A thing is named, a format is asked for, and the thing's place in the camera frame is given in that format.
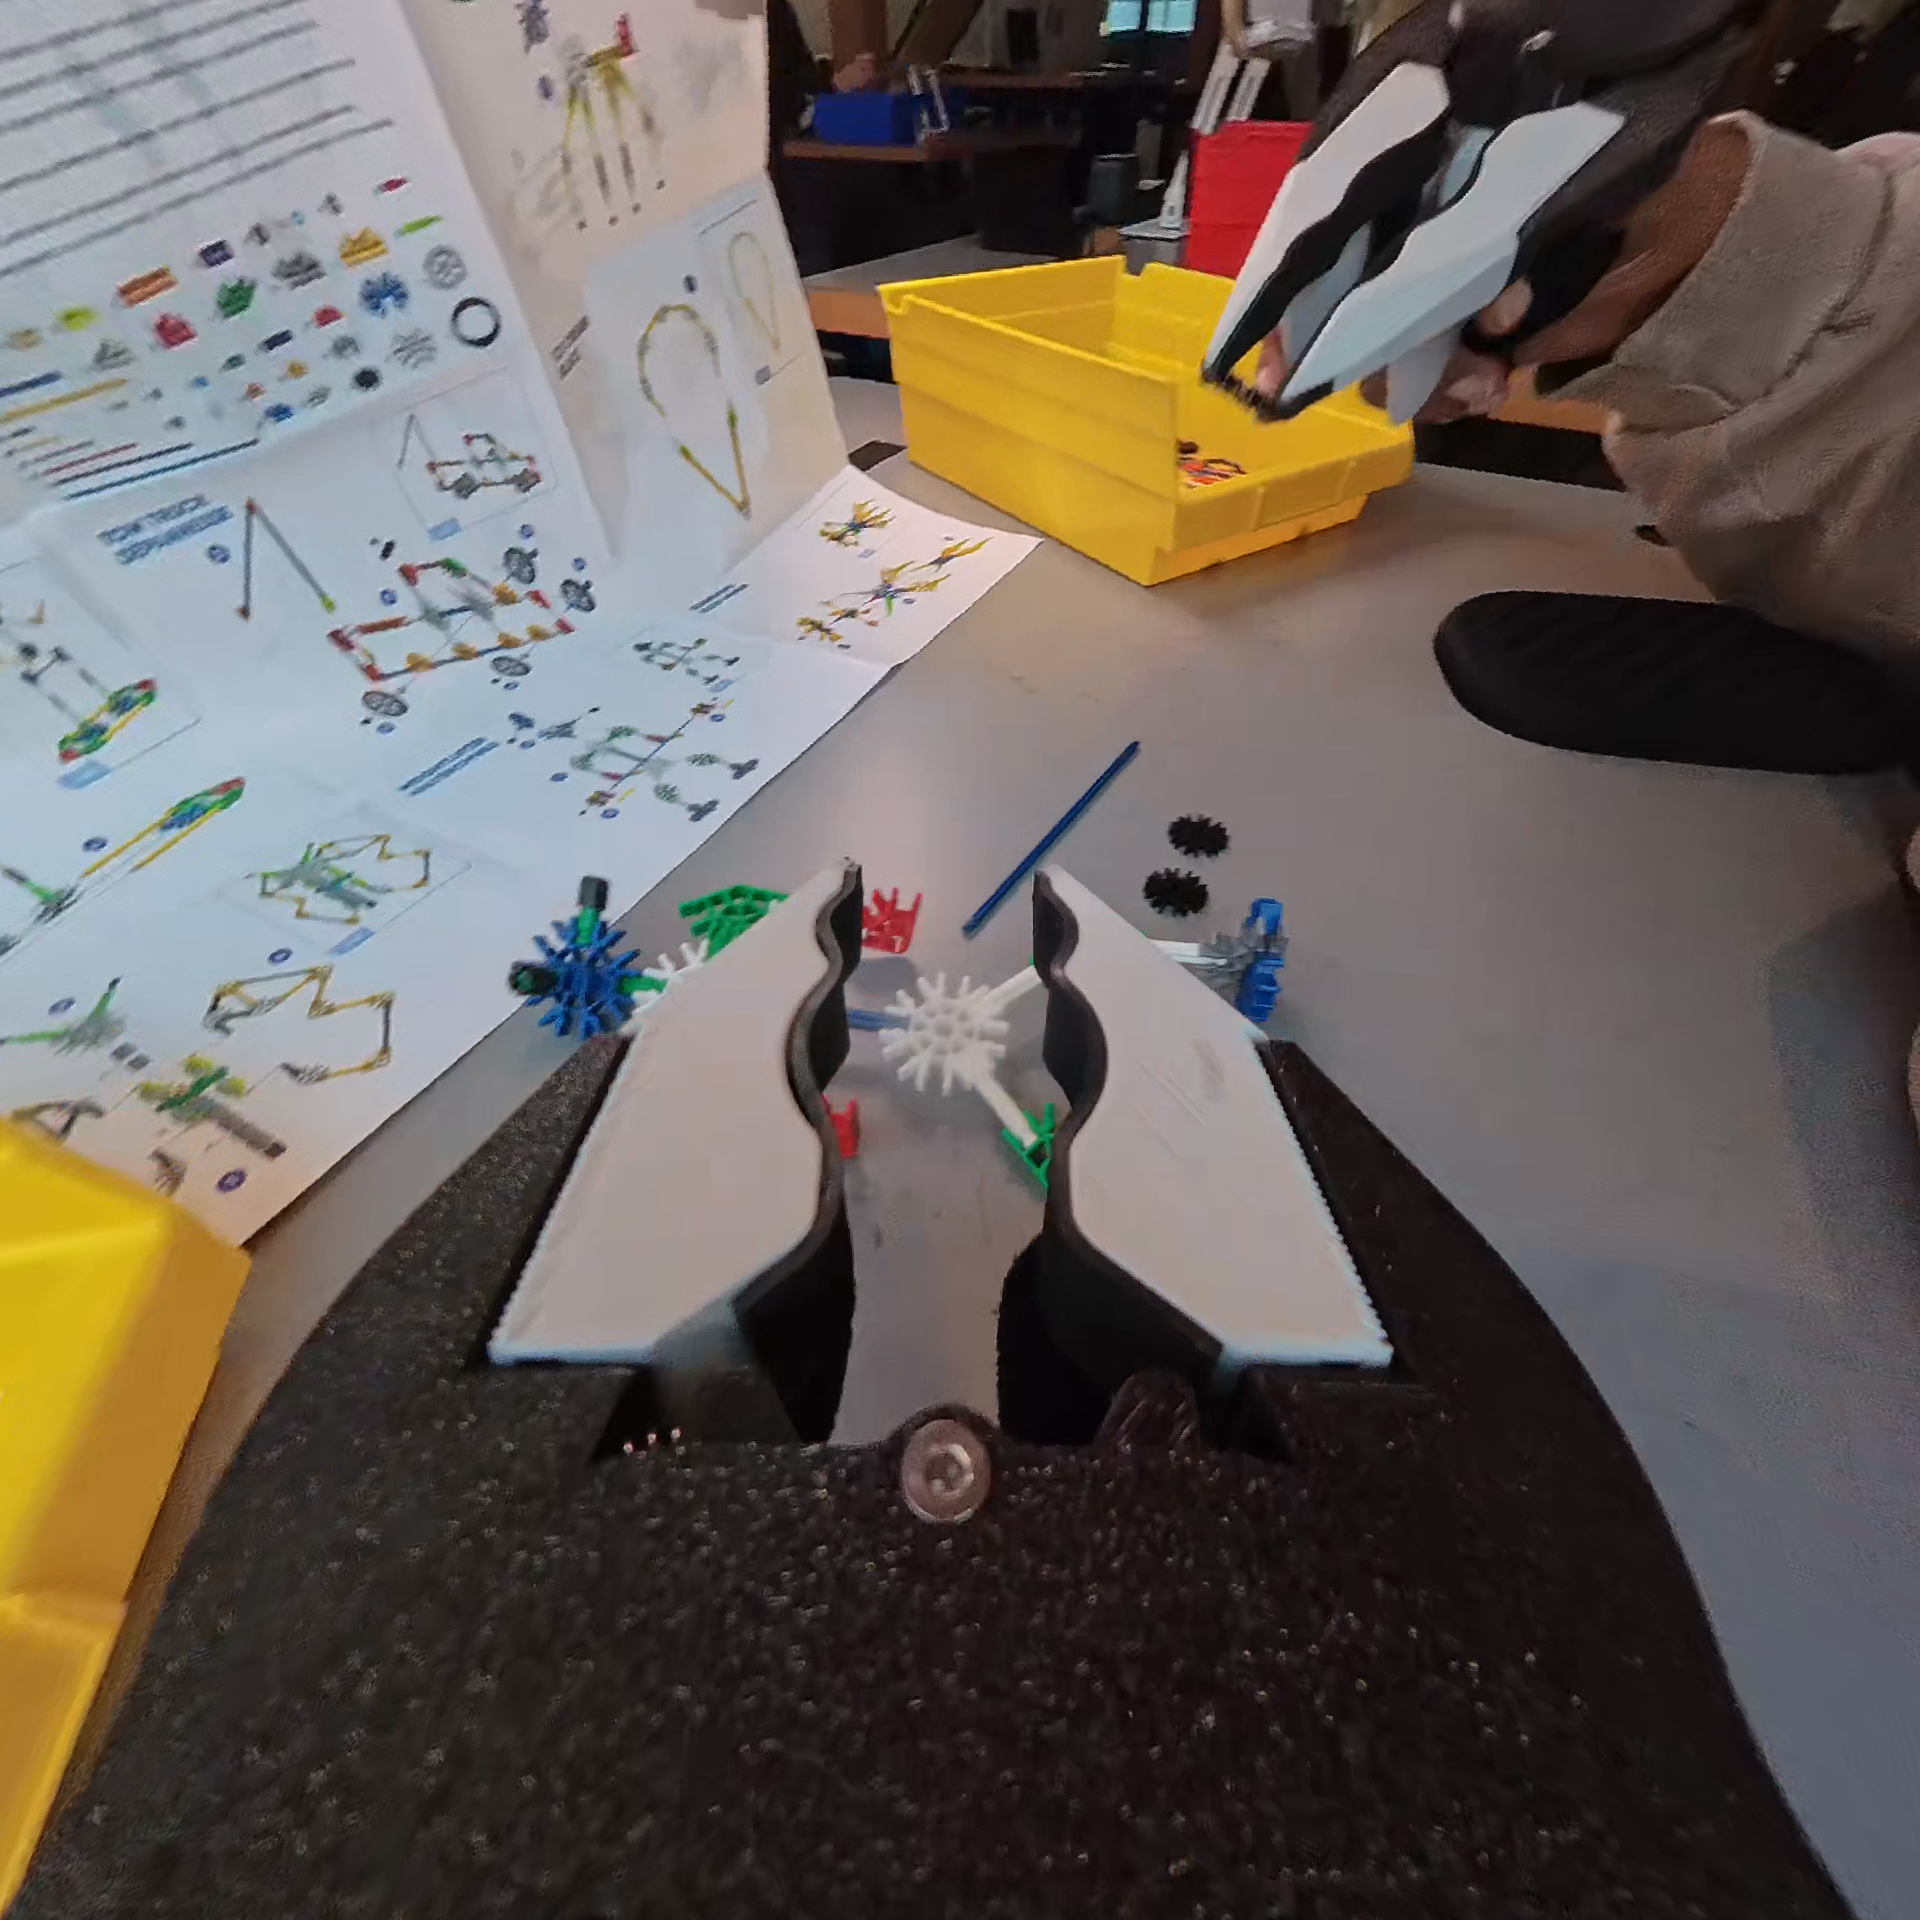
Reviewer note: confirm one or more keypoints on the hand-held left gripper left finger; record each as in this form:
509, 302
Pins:
675, 1172

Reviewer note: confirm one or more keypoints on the person's right forearm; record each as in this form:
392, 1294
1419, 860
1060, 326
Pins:
1770, 422

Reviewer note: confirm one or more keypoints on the red storage bin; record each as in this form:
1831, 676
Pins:
1237, 195

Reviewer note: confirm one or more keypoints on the pile of small construction parts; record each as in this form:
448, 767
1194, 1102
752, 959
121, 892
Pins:
1207, 470

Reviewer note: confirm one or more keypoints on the yellow bin with dark parts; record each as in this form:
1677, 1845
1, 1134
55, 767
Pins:
1020, 405

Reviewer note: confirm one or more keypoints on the folded paper instruction sheet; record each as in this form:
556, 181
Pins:
451, 599

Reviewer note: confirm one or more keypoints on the wooden table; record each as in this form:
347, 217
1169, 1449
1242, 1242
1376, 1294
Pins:
849, 308

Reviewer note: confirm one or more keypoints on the wooden shelf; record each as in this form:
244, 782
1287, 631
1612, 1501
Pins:
931, 147

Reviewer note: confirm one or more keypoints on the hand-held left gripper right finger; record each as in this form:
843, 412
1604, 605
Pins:
1201, 1172

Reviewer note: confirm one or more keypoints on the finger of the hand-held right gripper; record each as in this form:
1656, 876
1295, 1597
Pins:
1348, 165
1499, 211

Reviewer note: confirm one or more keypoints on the blue storage bin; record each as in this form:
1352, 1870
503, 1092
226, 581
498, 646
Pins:
863, 121

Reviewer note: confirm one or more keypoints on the person's right hand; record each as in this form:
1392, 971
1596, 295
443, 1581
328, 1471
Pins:
1661, 203

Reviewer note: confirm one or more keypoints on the thin blue rod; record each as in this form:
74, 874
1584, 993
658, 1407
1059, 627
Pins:
1049, 837

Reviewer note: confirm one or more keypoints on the yellow bin with red rods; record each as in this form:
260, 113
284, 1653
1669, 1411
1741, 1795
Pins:
89, 1349

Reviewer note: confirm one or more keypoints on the white metal stand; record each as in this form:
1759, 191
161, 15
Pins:
1232, 87

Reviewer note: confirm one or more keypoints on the colourful construction toy figure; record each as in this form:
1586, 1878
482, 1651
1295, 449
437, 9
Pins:
944, 1027

